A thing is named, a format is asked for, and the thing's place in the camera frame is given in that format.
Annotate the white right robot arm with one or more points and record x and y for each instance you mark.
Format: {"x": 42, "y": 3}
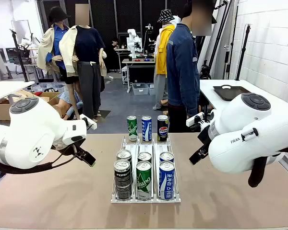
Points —
{"x": 254, "y": 143}

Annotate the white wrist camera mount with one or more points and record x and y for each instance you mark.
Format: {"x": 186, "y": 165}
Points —
{"x": 90, "y": 123}
{"x": 194, "y": 119}

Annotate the grey plastic bin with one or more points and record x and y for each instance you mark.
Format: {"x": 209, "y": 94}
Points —
{"x": 140, "y": 89}

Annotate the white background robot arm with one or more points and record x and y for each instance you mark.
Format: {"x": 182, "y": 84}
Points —
{"x": 133, "y": 40}

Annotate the grey background work table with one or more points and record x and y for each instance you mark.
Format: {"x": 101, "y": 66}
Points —
{"x": 139, "y": 61}

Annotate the green Chilsung cider can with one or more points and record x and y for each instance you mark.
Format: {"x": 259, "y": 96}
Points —
{"x": 131, "y": 128}
{"x": 144, "y": 157}
{"x": 144, "y": 179}

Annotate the black leaning pole bundle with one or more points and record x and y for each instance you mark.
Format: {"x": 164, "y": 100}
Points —
{"x": 220, "y": 36}

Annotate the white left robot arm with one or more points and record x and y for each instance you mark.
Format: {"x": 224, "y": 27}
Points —
{"x": 33, "y": 124}

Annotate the clear acrylic can rack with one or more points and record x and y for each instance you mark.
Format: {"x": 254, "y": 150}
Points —
{"x": 145, "y": 146}

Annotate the mannequin cream jacket navy top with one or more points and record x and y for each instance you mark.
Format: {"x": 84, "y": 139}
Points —
{"x": 88, "y": 60}

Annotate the black tripod stand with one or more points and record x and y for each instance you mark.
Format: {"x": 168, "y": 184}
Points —
{"x": 19, "y": 55}
{"x": 243, "y": 48}

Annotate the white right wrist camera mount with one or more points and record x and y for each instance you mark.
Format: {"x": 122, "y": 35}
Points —
{"x": 194, "y": 119}

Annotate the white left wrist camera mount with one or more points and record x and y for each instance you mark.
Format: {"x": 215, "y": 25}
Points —
{"x": 90, "y": 123}

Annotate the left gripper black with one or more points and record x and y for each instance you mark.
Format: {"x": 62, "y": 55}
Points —
{"x": 67, "y": 148}

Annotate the white board panel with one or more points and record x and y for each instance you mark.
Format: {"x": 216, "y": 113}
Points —
{"x": 21, "y": 31}

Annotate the lying mannequin light blue shirt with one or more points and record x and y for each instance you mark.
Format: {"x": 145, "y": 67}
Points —
{"x": 69, "y": 105}

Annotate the brown cardboard box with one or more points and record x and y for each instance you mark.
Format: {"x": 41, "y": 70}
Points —
{"x": 50, "y": 95}

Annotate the black serving tray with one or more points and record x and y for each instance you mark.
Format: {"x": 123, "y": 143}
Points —
{"x": 230, "y": 93}

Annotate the large white table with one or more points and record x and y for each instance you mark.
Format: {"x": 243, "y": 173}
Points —
{"x": 220, "y": 100}

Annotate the mannequin black hat blue shirt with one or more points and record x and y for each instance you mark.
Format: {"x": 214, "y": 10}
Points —
{"x": 53, "y": 43}

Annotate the black camera rig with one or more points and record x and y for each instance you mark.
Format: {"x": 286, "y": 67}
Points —
{"x": 204, "y": 72}

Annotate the person in denim jacket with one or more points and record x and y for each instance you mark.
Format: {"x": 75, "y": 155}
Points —
{"x": 180, "y": 72}

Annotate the grey plastic crate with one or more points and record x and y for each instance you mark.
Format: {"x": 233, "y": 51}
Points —
{"x": 50, "y": 86}

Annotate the mannequin yellow hoodie bucket hat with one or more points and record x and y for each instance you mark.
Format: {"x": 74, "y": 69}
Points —
{"x": 163, "y": 52}

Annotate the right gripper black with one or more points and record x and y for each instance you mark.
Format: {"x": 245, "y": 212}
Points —
{"x": 204, "y": 136}

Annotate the black Pepsi can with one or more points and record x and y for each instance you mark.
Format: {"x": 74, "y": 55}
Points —
{"x": 162, "y": 128}
{"x": 124, "y": 155}
{"x": 122, "y": 179}

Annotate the blue Pocari Sweat can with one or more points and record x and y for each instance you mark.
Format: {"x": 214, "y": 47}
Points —
{"x": 166, "y": 179}
{"x": 146, "y": 128}
{"x": 166, "y": 157}

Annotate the person's right forearm denim sleeve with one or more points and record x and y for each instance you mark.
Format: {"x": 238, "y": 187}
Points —
{"x": 191, "y": 95}

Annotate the seated person in black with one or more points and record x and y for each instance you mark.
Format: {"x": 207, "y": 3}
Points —
{"x": 114, "y": 48}

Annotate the dark mannequin base plate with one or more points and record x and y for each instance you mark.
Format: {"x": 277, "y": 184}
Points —
{"x": 103, "y": 114}

